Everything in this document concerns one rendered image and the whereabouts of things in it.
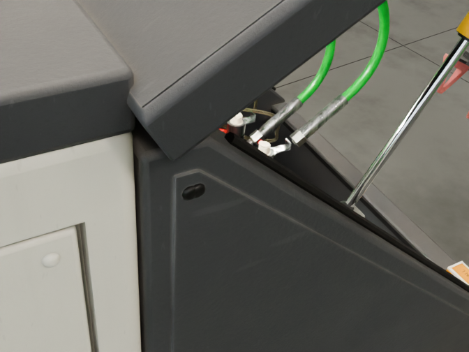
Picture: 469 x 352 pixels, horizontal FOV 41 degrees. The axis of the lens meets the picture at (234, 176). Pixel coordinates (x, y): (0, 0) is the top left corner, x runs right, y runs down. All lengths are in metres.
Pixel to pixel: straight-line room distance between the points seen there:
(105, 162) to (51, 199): 0.03
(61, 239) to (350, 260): 0.23
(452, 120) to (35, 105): 3.01
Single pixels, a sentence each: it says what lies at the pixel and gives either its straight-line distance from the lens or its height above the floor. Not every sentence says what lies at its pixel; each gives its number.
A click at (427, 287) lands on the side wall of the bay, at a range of 0.60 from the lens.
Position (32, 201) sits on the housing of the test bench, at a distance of 0.30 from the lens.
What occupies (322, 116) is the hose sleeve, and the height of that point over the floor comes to 1.15.
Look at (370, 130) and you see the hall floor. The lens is 2.99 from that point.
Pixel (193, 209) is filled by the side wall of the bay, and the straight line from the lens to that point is 0.35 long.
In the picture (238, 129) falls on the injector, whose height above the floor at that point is 1.11.
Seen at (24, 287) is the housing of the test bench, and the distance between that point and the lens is 0.34.
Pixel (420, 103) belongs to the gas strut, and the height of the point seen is 1.41.
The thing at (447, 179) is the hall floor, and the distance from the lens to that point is 2.82.
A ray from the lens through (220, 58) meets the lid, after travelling 0.28.
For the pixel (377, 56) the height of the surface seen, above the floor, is 1.23.
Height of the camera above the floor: 1.64
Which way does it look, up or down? 39 degrees down
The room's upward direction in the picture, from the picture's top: 5 degrees clockwise
